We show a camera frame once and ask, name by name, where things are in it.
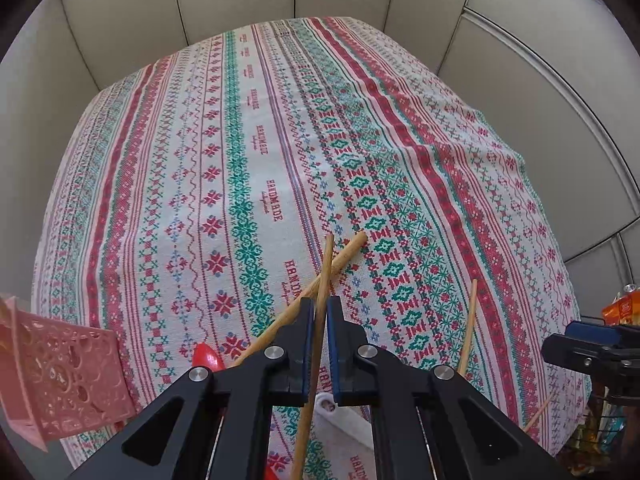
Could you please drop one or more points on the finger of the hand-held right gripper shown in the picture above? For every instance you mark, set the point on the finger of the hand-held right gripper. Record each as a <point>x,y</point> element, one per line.
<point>592,331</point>
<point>575,355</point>

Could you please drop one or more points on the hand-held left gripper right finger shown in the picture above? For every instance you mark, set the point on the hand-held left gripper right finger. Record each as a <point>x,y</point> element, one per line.
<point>334,360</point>

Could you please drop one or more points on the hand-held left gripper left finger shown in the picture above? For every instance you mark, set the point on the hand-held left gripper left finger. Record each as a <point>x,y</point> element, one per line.
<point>308,360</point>

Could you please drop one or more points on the white textured rice paddle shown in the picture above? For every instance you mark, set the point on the white textured rice paddle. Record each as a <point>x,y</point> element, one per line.
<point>342,422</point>

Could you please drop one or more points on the wooden chopstick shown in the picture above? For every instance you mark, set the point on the wooden chopstick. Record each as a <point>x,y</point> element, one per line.
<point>537,414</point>
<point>325,270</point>
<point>469,320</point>

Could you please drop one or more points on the red plastic spoon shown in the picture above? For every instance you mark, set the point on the red plastic spoon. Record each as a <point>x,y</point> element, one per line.
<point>206,357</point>

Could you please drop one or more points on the pink perforated utensil basket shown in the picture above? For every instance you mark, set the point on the pink perforated utensil basket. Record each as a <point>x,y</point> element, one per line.
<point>65,375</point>

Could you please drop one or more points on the orange snack packet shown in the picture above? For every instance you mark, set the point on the orange snack packet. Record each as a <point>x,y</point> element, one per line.
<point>620,310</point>

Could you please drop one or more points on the blue white snack packet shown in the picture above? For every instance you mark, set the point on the blue white snack packet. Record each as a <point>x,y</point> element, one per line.
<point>607,430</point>

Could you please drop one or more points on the red green patterned tablecloth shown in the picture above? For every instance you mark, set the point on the red green patterned tablecloth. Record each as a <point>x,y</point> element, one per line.
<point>250,135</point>

